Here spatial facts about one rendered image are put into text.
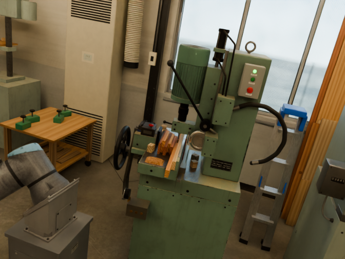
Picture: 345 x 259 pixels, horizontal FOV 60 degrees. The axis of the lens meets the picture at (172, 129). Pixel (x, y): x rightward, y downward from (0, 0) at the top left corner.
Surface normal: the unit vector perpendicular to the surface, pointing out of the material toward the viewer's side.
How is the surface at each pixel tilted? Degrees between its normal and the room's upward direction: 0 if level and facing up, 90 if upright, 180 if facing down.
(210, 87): 90
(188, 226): 90
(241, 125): 90
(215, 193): 90
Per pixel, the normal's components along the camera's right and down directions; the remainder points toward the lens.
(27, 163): 0.33, -0.15
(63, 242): 0.16, -0.92
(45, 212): -0.36, 0.28
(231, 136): -0.15, 0.33
